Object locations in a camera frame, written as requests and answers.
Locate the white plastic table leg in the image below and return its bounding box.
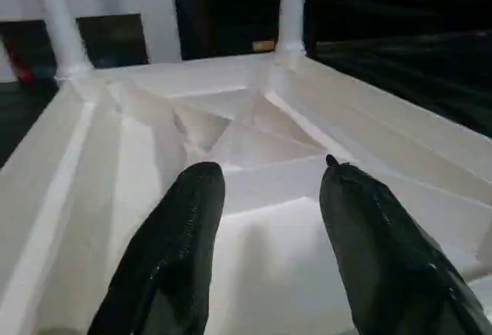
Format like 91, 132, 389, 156
275, 0, 308, 55
29, 0, 95, 81

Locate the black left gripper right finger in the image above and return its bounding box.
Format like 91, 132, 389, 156
318, 154, 492, 335

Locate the white plastic table top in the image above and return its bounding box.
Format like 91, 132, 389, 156
0, 49, 492, 335

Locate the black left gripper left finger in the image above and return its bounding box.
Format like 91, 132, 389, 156
88, 161, 227, 335

